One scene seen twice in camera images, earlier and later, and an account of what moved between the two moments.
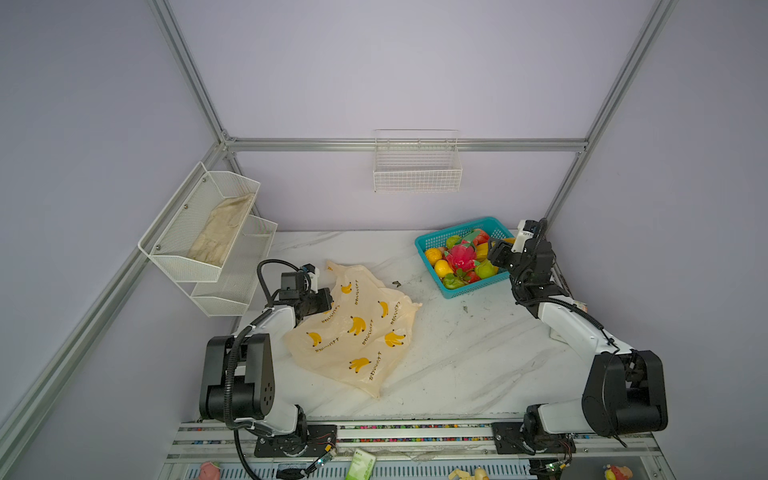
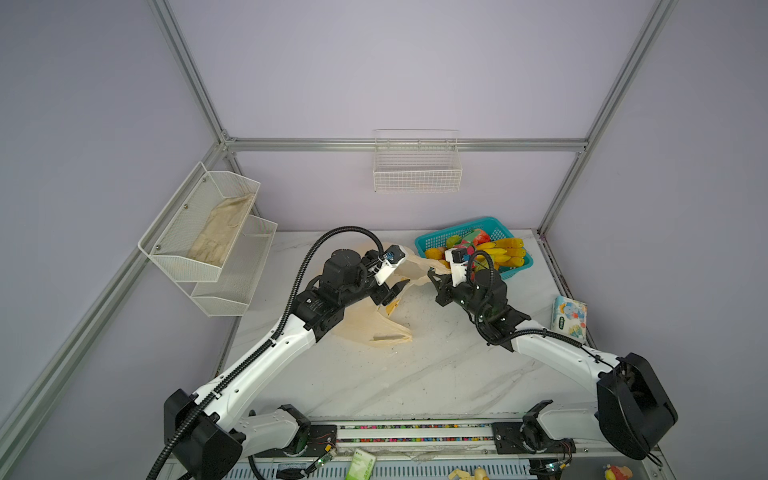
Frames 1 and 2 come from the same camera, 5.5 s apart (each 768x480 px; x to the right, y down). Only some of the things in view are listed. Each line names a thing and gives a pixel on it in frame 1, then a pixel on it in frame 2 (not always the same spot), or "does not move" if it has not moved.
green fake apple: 451,241 does not move
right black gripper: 498,252 → 444,280
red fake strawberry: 482,238 does not move
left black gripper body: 316,303 → 361,281
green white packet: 361,466 does not move
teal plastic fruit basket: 495,230 does not move
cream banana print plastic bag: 365,337 → 372,324
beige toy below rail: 457,474 does not move
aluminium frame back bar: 405,144 does not move
